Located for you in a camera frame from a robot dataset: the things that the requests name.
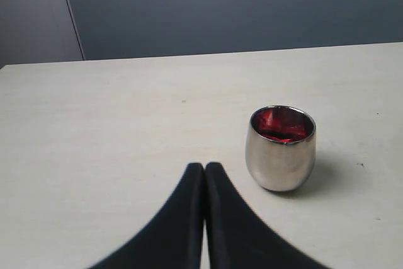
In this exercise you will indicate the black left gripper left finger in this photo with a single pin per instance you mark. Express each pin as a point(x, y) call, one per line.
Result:
point(173, 237)

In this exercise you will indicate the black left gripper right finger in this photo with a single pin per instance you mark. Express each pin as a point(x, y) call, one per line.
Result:
point(237, 237)

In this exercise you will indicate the red candy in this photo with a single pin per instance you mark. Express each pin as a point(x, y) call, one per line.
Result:
point(267, 121)

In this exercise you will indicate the shiny steel cup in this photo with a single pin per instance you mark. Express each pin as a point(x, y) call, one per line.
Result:
point(282, 161)

